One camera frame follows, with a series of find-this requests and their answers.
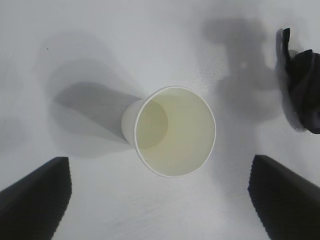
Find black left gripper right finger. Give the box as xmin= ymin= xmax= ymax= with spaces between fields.
xmin=247 ymin=154 xmax=320 ymax=240

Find white paper cup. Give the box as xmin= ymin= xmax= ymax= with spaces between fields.
xmin=121 ymin=85 xmax=217 ymax=179

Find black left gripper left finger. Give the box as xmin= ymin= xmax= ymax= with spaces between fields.
xmin=0 ymin=156 xmax=74 ymax=240

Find dark purple cloth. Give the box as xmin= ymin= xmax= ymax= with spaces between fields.
xmin=274 ymin=27 xmax=320 ymax=135

